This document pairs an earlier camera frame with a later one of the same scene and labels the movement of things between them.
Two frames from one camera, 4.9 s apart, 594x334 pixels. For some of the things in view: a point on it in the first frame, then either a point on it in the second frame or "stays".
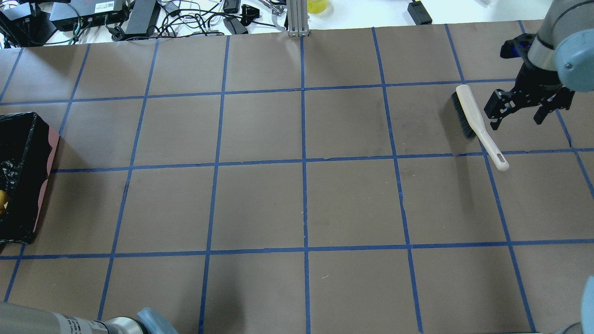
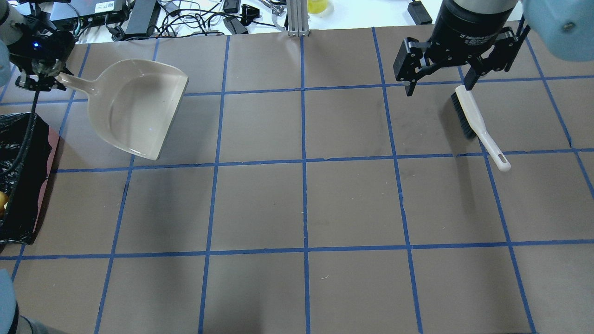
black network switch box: [69, 15] stays
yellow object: [3, 202] stays
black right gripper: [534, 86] -> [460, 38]
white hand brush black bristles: [472, 125] stays
